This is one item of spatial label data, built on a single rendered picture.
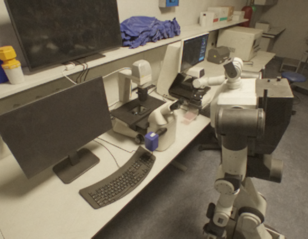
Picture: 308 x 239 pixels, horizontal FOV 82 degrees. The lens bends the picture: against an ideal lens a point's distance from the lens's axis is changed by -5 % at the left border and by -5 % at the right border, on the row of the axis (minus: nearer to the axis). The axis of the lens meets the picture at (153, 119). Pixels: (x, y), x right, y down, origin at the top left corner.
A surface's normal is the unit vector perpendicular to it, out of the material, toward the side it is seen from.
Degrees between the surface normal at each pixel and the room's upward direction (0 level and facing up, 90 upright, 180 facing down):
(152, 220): 0
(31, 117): 86
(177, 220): 0
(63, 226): 0
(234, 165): 89
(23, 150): 86
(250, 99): 42
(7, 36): 90
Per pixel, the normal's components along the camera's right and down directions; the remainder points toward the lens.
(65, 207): 0.00, -0.82
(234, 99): -0.44, -0.32
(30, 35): 0.77, 0.31
